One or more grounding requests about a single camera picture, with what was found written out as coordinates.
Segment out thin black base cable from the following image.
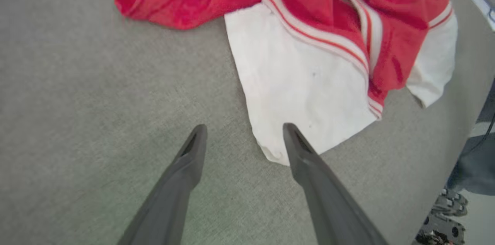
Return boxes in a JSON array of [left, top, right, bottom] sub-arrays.
[[459, 113, 495, 157]]

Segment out red and white jersey garment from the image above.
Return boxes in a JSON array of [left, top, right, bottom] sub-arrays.
[[114, 0, 459, 167]]

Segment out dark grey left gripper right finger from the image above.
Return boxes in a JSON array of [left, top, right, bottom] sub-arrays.
[[283, 123, 389, 245]]

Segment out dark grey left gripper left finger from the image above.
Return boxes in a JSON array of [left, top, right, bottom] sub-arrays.
[[118, 124, 208, 245]]

